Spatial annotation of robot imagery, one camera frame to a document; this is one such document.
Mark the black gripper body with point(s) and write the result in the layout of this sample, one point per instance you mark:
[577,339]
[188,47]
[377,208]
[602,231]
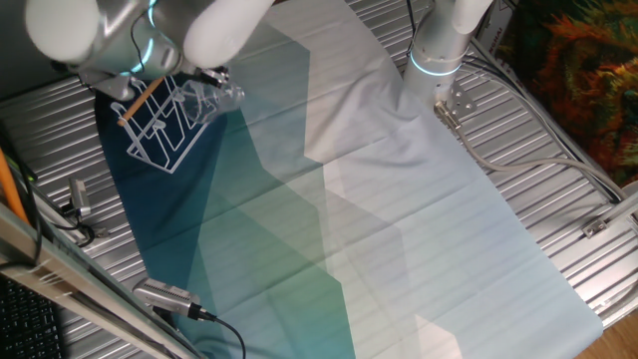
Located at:
[214,76]

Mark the clear plastic cup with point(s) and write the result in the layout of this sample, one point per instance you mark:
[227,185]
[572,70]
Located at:
[209,102]

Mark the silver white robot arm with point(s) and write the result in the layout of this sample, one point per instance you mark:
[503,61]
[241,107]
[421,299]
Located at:
[219,30]

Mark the black clamp tool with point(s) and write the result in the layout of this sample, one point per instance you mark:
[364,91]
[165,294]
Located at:
[101,232]

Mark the teal white gradient tablecloth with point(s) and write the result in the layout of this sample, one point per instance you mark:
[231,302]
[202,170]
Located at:
[374,224]

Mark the orange tube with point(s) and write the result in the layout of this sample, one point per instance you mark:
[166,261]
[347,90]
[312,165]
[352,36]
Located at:
[10,187]

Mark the cardboard box red print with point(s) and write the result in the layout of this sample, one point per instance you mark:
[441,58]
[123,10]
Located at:
[493,30]

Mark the black keyboard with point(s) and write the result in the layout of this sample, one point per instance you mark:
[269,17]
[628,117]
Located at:
[25,324]

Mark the orange green patterned fabric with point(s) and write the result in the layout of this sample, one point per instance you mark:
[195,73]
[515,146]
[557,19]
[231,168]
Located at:
[573,60]

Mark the white metal bar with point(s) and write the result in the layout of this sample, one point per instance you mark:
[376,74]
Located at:
[623,209]

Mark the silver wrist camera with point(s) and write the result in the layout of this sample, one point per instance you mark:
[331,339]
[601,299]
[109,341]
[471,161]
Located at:
[107,82]

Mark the silver exterior camera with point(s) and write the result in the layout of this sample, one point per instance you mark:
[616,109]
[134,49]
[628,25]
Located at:
[164,296]
[80,197]

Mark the aluminium frame rail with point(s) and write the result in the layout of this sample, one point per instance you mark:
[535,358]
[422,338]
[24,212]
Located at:
[75,279]

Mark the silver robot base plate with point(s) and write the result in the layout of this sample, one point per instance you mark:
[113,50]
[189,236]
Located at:
[461,100]

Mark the small metal table bracket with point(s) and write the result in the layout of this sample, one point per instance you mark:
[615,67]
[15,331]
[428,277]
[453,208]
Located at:
[595,228]

